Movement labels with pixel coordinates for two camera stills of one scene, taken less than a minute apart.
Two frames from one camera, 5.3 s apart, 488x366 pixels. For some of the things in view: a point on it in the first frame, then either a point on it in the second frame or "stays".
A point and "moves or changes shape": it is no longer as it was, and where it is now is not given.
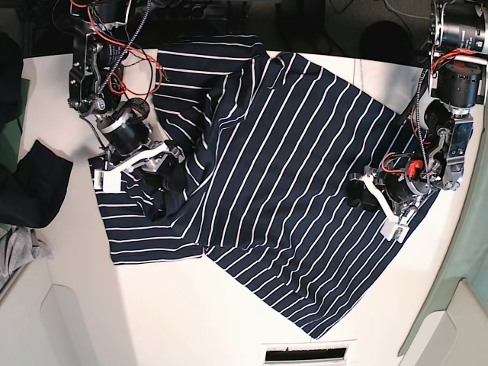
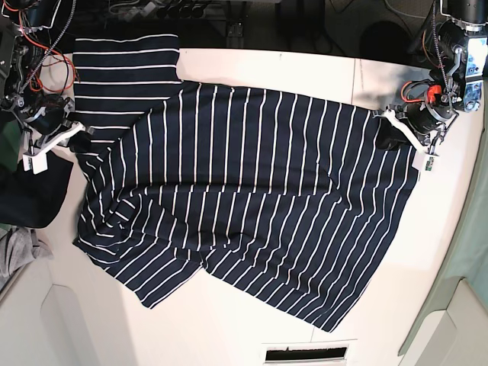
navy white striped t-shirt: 269,142 moves or changes shape
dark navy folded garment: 34,193 stays
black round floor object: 386,40 stays
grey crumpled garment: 19,245 stays
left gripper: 129,138 -> 48,121
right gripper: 404,180 -> 413,122
